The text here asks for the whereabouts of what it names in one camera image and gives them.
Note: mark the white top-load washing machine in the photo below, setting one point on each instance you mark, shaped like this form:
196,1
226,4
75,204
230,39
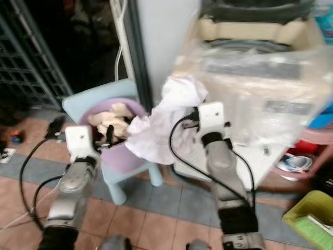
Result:
255,31

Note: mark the purple plastic basin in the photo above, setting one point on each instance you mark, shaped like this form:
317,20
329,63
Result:
125,156

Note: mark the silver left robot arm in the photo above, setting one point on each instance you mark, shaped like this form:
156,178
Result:
70,195

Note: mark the red item in basin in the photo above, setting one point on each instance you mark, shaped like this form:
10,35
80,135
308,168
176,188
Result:
304,148

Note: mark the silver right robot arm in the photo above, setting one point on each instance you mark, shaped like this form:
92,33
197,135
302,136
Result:
231,182

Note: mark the grey robot knee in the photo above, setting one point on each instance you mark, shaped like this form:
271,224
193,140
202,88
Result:
200,245
114,243

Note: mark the beige clothes pile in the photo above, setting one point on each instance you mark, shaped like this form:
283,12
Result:
106,117

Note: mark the clear plastic cover sheet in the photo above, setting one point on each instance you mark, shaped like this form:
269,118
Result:
265,88

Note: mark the pink plastic basin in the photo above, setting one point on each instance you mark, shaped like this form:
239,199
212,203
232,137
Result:
320,136

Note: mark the white wall pipe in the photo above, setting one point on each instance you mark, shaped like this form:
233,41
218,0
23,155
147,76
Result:
118,31

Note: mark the grey left robot knee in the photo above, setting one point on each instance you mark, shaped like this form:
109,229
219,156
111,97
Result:
114,243

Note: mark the grey right robot knee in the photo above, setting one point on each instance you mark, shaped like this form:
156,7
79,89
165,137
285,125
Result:
200,245

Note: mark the blue plastic tub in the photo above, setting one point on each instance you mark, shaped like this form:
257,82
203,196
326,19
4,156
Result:
322,115

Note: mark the blue white item in basin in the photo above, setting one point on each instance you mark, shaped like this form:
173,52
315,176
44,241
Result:
295,163

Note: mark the light blue plastic chair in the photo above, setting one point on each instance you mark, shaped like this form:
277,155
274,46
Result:
86,99

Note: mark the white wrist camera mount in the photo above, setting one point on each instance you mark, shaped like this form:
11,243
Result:
212,115
81,141

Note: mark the black slipper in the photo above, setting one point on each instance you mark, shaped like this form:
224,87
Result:
54,125

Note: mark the white paper scrap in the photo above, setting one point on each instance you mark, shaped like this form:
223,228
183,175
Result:
7,155

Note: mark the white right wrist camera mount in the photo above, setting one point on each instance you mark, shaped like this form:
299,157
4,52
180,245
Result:
212,115

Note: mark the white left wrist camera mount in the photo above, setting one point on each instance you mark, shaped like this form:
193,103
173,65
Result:
81,141

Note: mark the small blue orange object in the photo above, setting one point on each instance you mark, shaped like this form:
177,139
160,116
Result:
16,138

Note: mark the white pink garment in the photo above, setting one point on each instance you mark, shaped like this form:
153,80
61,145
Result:
161,133

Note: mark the green plastic basket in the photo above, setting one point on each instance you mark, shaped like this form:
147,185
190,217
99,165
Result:
309,219

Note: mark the dark metal grid gate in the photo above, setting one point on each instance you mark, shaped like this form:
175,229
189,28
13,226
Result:
26,62

